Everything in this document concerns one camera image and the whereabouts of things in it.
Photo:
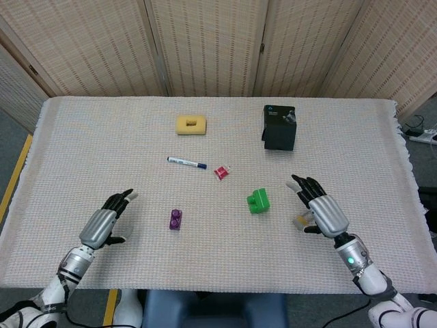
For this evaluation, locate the black cardboard box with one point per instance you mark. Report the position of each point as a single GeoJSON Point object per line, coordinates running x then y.
{"type": "Point", "coordinates": [278, 133]}

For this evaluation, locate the brass padlock with long shackle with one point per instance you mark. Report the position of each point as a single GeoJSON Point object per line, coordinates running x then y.
{"type": "Point", "coordinates": [300, 221]}

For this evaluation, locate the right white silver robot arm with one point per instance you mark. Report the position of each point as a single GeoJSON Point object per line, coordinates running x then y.
{"type": "Point", "coordinates": [355, 259]}

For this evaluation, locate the woven wooden folding screen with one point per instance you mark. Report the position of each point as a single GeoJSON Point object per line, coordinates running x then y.
{"type": "Point", "coordinates": [205, 44]}

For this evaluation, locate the purple toy brick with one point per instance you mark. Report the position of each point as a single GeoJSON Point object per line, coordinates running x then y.
{"type": "Point", "coordinates": [175, 220]}

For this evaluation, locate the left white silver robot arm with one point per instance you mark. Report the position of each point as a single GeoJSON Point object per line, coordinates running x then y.
{"type": "Point", "coordinates": [73, 264]}

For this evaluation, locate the yellow sponge with hole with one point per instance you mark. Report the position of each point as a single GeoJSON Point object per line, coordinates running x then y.
{"type": "Point", "coordinates": [201, 128]}

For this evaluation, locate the beige woven tablecloth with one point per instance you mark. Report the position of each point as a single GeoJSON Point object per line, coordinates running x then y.
{"type": "Point", "coordinates": [102, 153]}

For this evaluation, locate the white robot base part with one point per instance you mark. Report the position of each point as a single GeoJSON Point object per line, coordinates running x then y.
{"type": "Point", "coordinates": [129, 309]}

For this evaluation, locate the black trouser leg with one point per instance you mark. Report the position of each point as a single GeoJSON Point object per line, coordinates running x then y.
{"type": "Point", "coordinates": [428, 198]}

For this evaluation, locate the green toy brick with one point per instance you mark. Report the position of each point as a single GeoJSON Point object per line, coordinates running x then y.
{"type": "Point", "coordinates": [261, 201]}

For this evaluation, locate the yellow floor tape strip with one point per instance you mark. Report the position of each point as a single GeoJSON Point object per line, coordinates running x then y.
{"type": "Point", "coordinates": [110, 307]}
{"type": "Point", "coordinates": [15, 176]}

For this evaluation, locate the white marker with blue cap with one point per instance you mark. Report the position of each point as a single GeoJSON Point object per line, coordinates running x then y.
{"type": "Point", "coordinates": [184, 162]}

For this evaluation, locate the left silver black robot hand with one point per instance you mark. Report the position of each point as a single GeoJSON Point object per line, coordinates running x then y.
{"type": "Point", "coordinates": [99, 227]}

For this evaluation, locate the white power strip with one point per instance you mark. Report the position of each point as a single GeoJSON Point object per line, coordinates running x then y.
{"type": "Point", "coordinates": [423, 137]}

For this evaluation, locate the red candy packet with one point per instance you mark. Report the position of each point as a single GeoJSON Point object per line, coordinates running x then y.
{"type": "Point", "coordinates": [221, 172]}

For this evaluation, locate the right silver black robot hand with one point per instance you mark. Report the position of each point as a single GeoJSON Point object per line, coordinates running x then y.
{"type": "Point", "coordinates": [327, 215]}

